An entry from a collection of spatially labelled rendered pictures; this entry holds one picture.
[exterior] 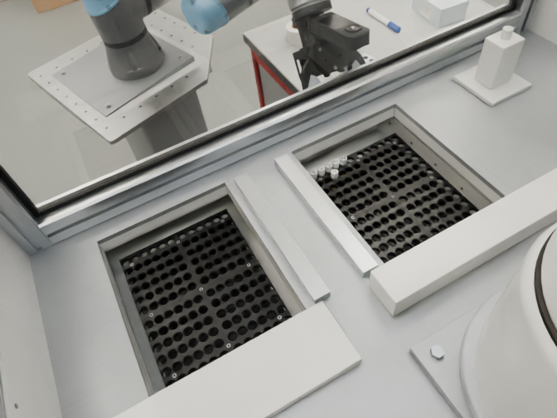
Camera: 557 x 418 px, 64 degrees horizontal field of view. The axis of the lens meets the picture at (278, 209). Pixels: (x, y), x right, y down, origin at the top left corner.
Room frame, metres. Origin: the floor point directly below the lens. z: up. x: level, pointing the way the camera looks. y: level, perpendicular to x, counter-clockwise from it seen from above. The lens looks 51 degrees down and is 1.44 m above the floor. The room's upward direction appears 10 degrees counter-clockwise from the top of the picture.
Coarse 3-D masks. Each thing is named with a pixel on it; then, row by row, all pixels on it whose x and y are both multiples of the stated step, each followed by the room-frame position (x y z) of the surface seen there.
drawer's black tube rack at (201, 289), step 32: (224, 224) 0.42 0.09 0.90; (160, 256) 0.38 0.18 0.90; (192, 256) 0.37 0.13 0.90; (224, 256) 0.36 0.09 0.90; (160, 288) 0.33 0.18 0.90; (192, 288) 0.34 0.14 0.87; (224, 288) 0.33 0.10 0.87; (256, 288) 0.30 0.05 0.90; (160, 320) 0.29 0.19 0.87; (192, 320) 0.27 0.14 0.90; (224, 320) 0.26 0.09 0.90; (256, 320) 0.25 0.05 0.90; (160, 352) 0.23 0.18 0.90; (192, 352) 0.22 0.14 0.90; (224, 352) 0.22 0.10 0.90
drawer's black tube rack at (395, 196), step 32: (384, 160) 0.50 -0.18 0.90; (416, 160) 0.48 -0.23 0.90; (352, 192) 0.44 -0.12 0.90; (384, 192) 0.43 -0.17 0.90; (416, 192) 0.44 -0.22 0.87; (448, 192) 0.41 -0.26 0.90; (352, 224) 0.39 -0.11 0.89; (384, 224) 0.37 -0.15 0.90; (416, 224) 0.36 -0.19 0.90; (448, 224) 0.37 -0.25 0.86; (384, 256) 0.32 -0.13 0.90
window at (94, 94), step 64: (0, 0) 0.45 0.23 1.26; (64, 0) 0.47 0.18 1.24; (128, 0) 0.49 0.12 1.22; (192, 0) 0.52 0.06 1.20; (256, 0) 0.55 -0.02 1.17; (320, 0) 0.58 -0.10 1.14; (384, 0) 0.62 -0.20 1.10; (448, 0) 0.66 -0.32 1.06; (512, 0) 0.72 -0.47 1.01; (0, 64) 0.44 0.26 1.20; (64, 64) 0.46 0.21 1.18; (128, 64) 0.48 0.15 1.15; (192, 64) 0.51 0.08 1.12; (256, 64) 0.54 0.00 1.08; (320, 64) 0.58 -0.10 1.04; (0, 128) 0.43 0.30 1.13; (64, 128) 0.45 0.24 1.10; (128, 128) 0.47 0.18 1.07; (192, 128) 0.50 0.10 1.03; (64, 192) 0.43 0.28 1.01
